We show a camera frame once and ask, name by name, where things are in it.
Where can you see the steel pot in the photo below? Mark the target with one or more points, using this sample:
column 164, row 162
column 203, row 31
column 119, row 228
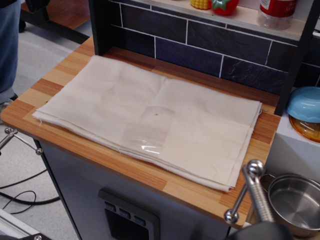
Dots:
column 295, row 202

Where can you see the blue plastic bowl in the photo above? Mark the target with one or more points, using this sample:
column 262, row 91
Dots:
column 304, row 104

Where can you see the grey sneaker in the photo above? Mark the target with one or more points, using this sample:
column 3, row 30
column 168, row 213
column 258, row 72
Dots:
column 8, row 102

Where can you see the person leg in jeans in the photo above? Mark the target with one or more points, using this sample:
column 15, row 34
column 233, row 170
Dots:
column 9, row 39

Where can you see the grey toy oven cabinet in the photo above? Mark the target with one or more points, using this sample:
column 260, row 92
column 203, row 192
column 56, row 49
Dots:
column 106, row 206

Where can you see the cream folded cloth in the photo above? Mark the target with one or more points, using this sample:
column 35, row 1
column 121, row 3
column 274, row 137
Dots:
column 209, row 135

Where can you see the metal clamp screw right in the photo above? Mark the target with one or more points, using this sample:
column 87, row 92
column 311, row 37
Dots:
column 252, row 172

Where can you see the yellow toy corn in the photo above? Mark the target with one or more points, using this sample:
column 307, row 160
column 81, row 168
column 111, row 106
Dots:
column 201, row 4

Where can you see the clear tape patch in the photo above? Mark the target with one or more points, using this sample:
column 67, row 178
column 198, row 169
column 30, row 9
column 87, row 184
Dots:
column 147, row 135

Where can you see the orange transparent plate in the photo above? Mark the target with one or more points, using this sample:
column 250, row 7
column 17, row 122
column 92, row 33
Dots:
column 308, row 130

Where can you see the clear plastic bottle red label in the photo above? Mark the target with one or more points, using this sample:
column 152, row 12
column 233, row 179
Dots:
column 276, row 14

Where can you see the black desk base frame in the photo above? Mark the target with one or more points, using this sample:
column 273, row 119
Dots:
column 61, row 17

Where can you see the red toy strawberry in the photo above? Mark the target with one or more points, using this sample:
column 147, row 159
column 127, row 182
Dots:
column 224, row 7

